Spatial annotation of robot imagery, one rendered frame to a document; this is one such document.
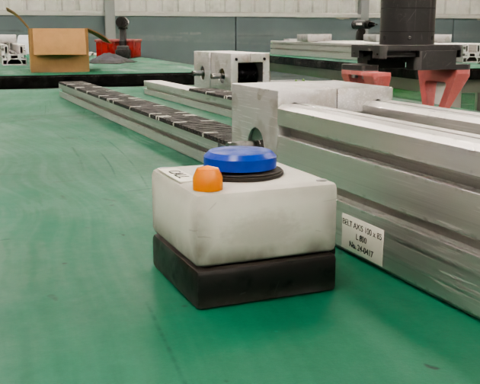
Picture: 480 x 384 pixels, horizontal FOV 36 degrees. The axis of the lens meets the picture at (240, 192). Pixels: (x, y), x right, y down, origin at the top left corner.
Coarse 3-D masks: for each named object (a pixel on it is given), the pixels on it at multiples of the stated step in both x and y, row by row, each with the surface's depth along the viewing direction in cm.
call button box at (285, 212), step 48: (192, 192) 37; (240, 192) 37; (288, 192) 38; (336, 192) 39; (192, 240) 37; (240, 240) 37; (288, 240) 38; (192, 288) 37; (240, 288) 38; (288, 288) 39
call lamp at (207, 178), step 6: (198, 168) 37; (204, 168) 37; (210, 168) 37; (216, 168) 37; (198, 174) 36; (204, 174) 36; (210, 174) 36; (216, 174) 36; (198, 180) 36; (204, 180) 36; (210, 180) 36; (216, 180) 36; (198, 186) 36; (204, 186) 36; (210, 186) 36; (216, 186) 36
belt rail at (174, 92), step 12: (144, 84) 168; (156, 84) 159; (168, 84) 157; (180, 84) 157; (156, 96) 160; (168, 96) 152; (180, 96) 147; (192, 96) 138; (204, 96) 132; (204, 108) 133; (216, 108) 127; (228, 108) 124
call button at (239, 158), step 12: (204, 156) 40; (216, 156) 39; (228, 156) 39; (240, 156) 39; (252, 156) 39; (264, 156) 39; (276, 156) 40; (228, 168) 39; (240, 168) 39; (252, 168) 39; (264, 168) 39
